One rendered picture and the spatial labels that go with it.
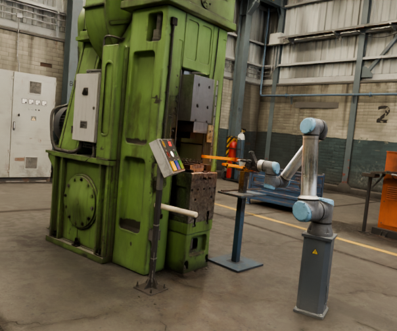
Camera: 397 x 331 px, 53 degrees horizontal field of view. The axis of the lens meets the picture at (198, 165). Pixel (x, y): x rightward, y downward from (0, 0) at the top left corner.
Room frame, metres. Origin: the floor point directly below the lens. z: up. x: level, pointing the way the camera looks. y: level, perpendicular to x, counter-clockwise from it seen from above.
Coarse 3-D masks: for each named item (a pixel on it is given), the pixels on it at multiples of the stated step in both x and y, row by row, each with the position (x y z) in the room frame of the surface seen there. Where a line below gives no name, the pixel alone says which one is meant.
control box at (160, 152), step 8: (152, 144) 2.92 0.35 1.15; (160, 144) 2.91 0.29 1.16; (168, 144) 3.09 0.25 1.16; (160, 152) 2.91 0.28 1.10; (168, 152) 3.00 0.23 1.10; (176, 152) 3.19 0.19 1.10; (160, 160) 2.91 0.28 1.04; (168, 160) 2.92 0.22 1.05; (160, 168) 2.91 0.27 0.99; (168, 168) 2.89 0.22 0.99; (184, 168) 3.21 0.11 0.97; (168, 176) 2.96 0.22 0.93
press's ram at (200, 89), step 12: (192, 84) 3.47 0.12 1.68; (204, 84) 3.58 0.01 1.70; (180, 96) 3.54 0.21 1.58; (192, 96) 3.46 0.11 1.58; (204, 96) 3.59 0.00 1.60; (180, 108) 3.54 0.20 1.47; (192, 108) 3.47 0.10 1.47; (204, 108) 3.61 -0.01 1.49; (192, 120) 3.48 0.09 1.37; (204, 120) 3.62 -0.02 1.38
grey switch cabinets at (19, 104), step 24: (0, 72) 7.32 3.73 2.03; (0, 96) 7.33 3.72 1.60; (24, 96) 7.62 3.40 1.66; (48, 96) 7.92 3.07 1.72; (0, 120) 7.35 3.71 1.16; (24, 120) 7.63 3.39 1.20; (48, 120) 7.94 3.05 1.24; (0, 144) 7.36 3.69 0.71; (24, 144) 7.65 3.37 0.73; (48, 144) 7.95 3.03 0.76; (0, 168) 7.38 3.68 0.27; (24, 168) 7.65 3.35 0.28; (48, 168) 7.97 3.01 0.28
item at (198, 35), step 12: (192, 24) 3.62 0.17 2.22; (204, 24) 3.75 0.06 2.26; (192, 36) 3.63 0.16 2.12; (204, 36) 3.77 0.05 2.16; (192, 48) 3.64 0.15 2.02; (204, 48) 3.78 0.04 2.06; (192, 60) 3.64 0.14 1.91; (204, 60) 3.80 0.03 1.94; (192, 72) 3.80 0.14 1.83; (204, 72) 3.80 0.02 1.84
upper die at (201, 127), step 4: (180, 120) 3.60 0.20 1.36; (180, 124) 3.59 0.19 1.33; (184, 124) 3.57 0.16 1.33; (188, 124) 3.54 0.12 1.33; (192, 124) 3.51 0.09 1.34; (196, 124) 3.53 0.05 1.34; (200, 124) 3.58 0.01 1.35; (204, 124) 3.62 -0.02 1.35; (180, 128) 3.59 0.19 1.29; (184, 128) 3.56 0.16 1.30; (188, 128) 3.54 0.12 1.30; (192, 128) 3.51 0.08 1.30; (196, 128) 3.53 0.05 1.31; (200, 128) 3.58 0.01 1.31; (204, 128) 3.63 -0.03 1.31; (196, 132) 3.53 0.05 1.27; (200, 132) 3.59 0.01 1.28; (204, 132) 3.63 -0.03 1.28
